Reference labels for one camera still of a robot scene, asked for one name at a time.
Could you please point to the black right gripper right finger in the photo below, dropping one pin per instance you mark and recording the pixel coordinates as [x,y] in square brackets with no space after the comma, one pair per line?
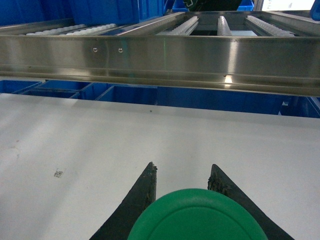
[220,182]

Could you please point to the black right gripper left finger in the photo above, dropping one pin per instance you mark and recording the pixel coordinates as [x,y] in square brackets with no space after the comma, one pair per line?
[142,194]

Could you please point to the green mushroom push button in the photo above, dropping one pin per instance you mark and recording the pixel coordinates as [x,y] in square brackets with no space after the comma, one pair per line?
[196,214]

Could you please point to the large blue crate upper shelf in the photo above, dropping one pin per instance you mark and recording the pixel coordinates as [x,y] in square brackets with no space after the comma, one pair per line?
[119,12]

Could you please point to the small printed marker sticker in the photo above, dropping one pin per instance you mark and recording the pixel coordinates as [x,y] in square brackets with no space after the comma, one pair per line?
[59,172]

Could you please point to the large blue bin right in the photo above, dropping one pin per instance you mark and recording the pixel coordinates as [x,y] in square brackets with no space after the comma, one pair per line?
[220,100]

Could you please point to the stainless steel shelf rail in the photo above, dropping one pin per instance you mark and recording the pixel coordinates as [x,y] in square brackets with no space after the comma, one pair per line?
[249,51]

